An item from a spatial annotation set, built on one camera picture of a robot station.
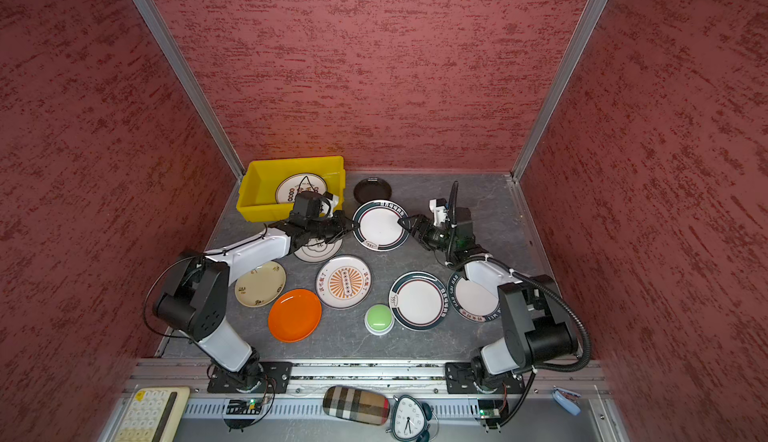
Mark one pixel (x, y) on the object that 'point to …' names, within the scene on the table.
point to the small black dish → (371, 188)
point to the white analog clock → (410, 419)
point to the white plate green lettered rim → (472, 302)
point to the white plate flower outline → (316, 250)
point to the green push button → (379, 319)
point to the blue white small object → (567, 399)
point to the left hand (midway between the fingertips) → (360, 230)
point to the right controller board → (489, 408)
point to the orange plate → (294, 315)
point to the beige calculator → (153, 414)
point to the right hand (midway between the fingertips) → (400, 231)
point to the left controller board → (244, 407)
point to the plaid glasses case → (356, 405)
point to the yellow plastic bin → (257, 200)
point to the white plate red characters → (291, 186)
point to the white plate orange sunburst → (343, 281)
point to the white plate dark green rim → (418, 300)
